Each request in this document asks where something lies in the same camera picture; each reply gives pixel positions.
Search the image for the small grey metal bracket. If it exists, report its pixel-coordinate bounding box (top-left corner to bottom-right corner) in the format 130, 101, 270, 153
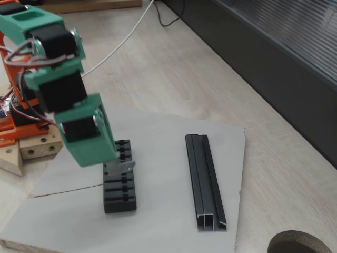
105, 160, 136, 177

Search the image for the black slotted holder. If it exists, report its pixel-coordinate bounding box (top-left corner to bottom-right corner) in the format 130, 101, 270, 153
102, 139, 138, 214

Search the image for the grey board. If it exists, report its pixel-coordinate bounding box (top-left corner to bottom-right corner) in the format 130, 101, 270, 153
0, 103, 247, 253

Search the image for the wooden block with holes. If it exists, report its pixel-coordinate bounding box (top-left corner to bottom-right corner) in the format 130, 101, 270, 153
19, 123, 63, 161

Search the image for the wedge-shaped wooden block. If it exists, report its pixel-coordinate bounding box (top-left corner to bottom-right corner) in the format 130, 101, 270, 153
0, 143, 24, 177

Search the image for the black aluminium profile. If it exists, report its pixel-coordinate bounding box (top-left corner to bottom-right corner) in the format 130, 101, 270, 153
184, 134, 227, 233

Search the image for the light wooden plank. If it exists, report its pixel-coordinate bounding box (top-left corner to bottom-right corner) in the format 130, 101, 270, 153
39, 0, 143, 14

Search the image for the white usb cable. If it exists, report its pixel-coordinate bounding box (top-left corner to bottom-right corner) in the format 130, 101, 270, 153
81, 0, 155, 79

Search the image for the black cable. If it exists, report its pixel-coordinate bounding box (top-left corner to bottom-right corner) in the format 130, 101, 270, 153
153, 0, 185, 27

